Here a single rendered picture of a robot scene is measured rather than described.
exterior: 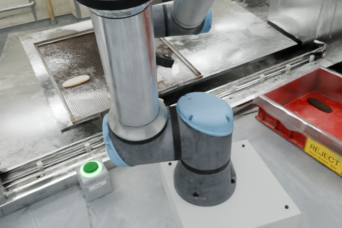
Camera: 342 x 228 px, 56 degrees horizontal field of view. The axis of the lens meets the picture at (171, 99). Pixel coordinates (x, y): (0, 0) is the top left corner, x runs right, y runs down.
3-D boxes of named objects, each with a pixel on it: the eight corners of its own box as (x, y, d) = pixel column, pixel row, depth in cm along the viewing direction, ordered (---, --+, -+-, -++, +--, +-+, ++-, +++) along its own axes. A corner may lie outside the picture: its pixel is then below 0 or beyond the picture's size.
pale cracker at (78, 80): (64, 89, 113) (64, 87, 112) (61, 83, 115) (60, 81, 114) (91, 80, 117) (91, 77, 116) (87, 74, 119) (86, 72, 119)
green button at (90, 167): (86, 178, 82) (85, 174, 81) (81, 169, 85) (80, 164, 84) (101, 172, 83) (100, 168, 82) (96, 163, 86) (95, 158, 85)
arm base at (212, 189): (248, 193, 74) (252, 162, 69) (189, 216, 70) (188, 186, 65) (216, 151, 86) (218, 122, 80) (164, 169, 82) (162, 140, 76)
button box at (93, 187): (88, 212, 86) (80, 184, 79) (80, 192, 91) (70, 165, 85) (117, 199, 89) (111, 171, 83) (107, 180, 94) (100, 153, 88)
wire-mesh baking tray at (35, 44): (73, 124, 101) (72, 121, 100) (33, 46, 132) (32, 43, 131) (202, 78, 121) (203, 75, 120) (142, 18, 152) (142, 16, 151)
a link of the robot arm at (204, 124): (238, 167, 68) (243, 116, 60) (175, 175, 67) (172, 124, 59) (224, 131, 78) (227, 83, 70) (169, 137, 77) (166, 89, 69)
